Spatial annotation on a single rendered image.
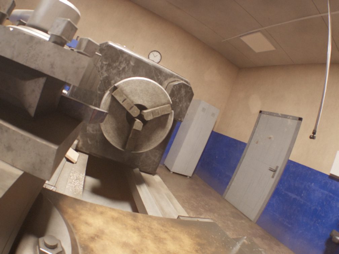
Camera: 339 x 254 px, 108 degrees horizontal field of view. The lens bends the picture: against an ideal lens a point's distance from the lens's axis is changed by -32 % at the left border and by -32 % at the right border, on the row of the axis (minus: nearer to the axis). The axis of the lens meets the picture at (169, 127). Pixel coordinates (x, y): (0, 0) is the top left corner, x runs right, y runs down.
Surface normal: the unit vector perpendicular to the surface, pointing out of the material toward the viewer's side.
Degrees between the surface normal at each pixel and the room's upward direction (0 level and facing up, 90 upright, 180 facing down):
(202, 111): 90
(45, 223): 0
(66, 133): 0
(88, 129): 90
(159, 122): 90
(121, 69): 90
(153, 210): 48
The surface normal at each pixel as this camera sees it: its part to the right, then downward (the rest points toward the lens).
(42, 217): 0.39, -0.92
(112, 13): 0.36, 0.18
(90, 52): 0.82, 0.37
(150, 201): -0.37, -0.87
